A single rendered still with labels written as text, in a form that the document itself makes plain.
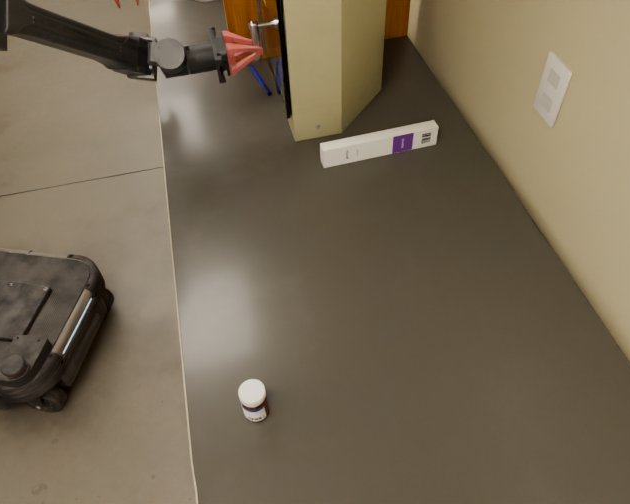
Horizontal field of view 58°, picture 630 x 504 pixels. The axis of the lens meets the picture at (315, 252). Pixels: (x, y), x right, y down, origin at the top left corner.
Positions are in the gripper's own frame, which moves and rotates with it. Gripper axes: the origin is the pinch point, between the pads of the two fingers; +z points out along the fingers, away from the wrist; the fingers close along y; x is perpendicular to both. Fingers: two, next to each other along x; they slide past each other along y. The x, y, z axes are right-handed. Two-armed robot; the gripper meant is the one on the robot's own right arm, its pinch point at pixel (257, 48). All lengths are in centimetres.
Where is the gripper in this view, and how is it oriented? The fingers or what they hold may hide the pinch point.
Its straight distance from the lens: 124.0
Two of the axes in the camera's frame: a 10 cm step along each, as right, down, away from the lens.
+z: 9.7, -2.0, 1.1
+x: 0.1, 5.2, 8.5
